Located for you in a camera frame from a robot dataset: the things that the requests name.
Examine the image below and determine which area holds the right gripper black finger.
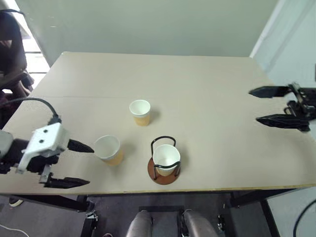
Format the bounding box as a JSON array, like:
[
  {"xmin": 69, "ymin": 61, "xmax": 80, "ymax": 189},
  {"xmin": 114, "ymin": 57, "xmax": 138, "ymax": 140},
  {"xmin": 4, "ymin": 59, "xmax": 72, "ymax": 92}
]
[
  {"xmin": 255, "ymin": 114, "xmax": 311, "ymax": 133},
  {"xmin": 248, "ymin": 85, "xmax": 290, "ymax": 99}
]

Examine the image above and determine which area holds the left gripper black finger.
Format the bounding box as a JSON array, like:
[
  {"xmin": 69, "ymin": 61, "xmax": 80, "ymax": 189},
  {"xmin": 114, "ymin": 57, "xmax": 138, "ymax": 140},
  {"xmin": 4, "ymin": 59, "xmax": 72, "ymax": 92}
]
[
  {"xmin": 44, "ymin": 177, "xmax": 90, "ymax": 190},
  {"xmin": 68, "ymin": 139, "xmax": 95, "ymax": 154}
]

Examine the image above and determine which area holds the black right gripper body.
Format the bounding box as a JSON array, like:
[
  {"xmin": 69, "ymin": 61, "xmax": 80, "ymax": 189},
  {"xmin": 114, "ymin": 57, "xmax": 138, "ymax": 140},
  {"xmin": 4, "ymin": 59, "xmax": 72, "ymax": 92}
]
[{"xmin": 283, "ymin": 82, "xmax": 316, "ymax": 119}]

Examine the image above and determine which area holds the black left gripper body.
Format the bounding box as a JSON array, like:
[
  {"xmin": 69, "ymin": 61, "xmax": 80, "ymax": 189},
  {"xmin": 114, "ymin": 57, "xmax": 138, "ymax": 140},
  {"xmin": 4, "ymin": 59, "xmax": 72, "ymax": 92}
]
[{"xmin": 26, "ymin": 139, "xmax": 71, "ymax": 185}]

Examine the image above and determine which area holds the white and tan paper cup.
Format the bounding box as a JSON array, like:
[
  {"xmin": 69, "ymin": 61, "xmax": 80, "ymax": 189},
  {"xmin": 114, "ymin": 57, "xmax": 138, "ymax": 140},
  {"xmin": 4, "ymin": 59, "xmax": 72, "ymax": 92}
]
[
  {"xmin": 94, "ymin": 134, "xmax": 124, "ymax": 167},
  {"xmin": 128, "ymin": 99, "xmax": 152, "ymax": 127},
  {"xmin": 152, "ymin": 144, "xmax": 181, "ymax": 177}
]

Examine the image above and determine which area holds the dark shoe with white sole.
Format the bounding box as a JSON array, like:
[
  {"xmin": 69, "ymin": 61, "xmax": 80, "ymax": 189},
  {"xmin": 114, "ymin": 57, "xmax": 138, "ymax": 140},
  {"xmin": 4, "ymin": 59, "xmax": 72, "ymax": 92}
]
[{"xmin": 8, "ymin": 197, "xmax": 25, "ymax": 207}]

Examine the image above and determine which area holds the grey rounded shape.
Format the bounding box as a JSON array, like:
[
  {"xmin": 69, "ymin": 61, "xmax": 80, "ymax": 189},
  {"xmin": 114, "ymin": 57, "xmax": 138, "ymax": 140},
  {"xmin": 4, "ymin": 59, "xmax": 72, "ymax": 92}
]
[
  {"xmin": 126, "ymin": 209, "xmax": 154, "ymax": 237},
  {"xmin": 184, "ymin": 209, "xmax": 220, "ymax": 237}
]

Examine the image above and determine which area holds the white side table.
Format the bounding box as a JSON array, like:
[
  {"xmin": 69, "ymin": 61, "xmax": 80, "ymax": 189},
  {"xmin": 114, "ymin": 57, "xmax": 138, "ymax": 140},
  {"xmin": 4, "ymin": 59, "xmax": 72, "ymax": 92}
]
[{"xmin": 266, "ymin": 185, "xmax": 316, "ymax": 237}]

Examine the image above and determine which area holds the person in dark clothes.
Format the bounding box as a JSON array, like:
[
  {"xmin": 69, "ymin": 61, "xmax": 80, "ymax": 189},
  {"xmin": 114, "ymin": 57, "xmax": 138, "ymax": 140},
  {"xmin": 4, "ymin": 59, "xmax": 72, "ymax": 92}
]
[{"xmin": 0, "ymin": 9, "xmax": 34, "ymax": 124}]

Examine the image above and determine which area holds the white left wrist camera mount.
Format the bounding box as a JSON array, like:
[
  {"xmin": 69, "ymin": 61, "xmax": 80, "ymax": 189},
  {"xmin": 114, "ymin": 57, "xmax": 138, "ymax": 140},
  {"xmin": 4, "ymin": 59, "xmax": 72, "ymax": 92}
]
[{"xmin": 16, "ymin": 122, "xmax": 71, "ymax": 175}]

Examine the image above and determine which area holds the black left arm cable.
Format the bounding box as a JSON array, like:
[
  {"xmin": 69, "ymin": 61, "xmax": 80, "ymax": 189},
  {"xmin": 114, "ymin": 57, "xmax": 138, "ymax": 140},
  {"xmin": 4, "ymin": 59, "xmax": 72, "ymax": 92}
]
[{"xmin": 0, "ymin": 97, "xmax": 62, "ymax": 125}]

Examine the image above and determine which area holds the white floor cable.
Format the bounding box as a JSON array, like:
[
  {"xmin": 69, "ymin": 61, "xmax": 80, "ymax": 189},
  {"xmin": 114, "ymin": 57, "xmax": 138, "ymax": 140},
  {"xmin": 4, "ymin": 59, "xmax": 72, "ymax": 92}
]
[{"xmin": 0, "ymin": 223, "xmax": 23, "ymax": 237}]

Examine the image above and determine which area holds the black wire cup holder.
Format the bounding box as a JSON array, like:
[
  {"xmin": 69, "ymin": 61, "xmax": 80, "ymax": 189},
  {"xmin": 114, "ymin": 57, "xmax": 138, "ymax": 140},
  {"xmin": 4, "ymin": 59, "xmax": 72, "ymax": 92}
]
[{"xmin": 147, "ymin": 135, "xmax": 182, "ymax": 186}]

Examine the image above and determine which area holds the black floor cable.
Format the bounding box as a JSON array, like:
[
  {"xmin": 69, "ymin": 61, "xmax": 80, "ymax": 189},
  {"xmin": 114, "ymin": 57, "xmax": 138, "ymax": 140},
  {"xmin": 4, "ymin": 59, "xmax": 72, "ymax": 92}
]
[{"xmin": 294, "ymin": 197, "xmax": 316, "ymax": 237}]

